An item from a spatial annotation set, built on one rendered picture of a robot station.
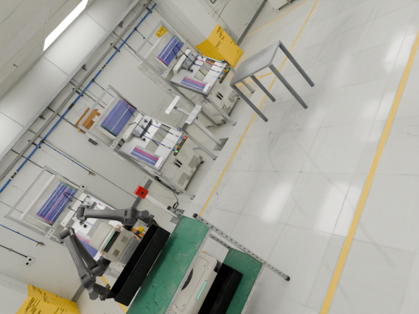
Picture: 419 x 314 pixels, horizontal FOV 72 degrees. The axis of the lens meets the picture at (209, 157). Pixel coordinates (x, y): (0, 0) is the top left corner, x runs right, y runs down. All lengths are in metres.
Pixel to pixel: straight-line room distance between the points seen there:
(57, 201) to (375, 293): 3.66
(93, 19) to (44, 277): 4.82
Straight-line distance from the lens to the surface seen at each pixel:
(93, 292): 2.22
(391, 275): 2.37
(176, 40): 5.23
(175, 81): 4.99
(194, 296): 3.01
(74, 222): 4.40
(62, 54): 6.18
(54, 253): 6.04
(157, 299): 2.19
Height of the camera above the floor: 2.09
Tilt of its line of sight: 25 degrees down
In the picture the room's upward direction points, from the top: 50 degrees counter-clockwise
